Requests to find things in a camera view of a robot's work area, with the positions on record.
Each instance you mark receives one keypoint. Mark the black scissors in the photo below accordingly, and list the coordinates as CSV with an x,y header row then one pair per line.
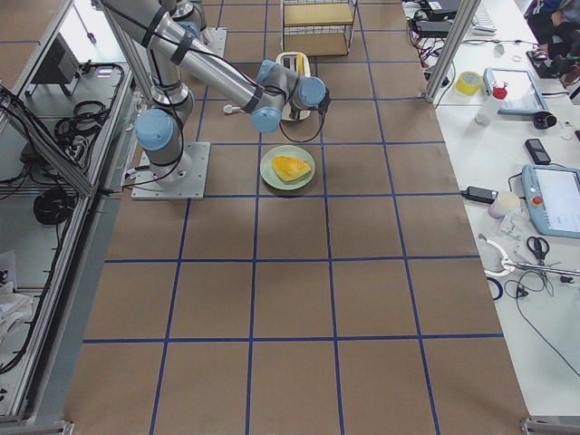
x,y
539,248

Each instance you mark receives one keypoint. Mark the yellow bread slice in toaster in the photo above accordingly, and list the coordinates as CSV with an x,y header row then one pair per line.
x,y
300,63

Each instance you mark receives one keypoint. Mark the lower teach pendant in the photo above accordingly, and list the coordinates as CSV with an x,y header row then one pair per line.
x,y
552,199

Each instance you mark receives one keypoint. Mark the triangular bread on plate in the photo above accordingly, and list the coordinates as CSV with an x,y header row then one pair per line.
x,y
290,169

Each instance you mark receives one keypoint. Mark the white purple cup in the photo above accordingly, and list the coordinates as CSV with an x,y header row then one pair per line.
x,y
504,203

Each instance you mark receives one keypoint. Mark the yellow tape roll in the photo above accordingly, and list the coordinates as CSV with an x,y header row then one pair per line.
x,y
468,83

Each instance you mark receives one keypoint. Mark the green plate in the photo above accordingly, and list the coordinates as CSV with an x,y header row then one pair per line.
x,y
270,178

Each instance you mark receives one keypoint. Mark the upper teach pendant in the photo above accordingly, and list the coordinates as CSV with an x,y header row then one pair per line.
x,y
523,94

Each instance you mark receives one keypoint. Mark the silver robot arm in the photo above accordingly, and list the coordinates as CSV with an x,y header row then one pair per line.
x,y
173,49
191,16

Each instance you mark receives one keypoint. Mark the white toaster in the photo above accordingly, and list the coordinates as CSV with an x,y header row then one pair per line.
x,y
287,59

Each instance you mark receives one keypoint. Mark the teach pendant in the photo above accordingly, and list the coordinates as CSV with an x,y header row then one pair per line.
x,y
552,199
523,94

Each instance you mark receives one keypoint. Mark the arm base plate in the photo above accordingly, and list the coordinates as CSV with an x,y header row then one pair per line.
x,y
187,180
215,41

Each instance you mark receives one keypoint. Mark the black power adapter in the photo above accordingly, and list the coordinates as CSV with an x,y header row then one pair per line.
x,y
480,195

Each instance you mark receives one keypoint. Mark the person in background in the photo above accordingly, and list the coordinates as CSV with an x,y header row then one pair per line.
x,y
555,24

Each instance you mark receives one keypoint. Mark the aluminium frame post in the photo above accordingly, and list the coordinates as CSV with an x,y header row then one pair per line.
x,y
460,26

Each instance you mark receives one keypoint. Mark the white squeeze bottle red cap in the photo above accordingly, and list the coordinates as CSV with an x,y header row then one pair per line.
x,y
490,108

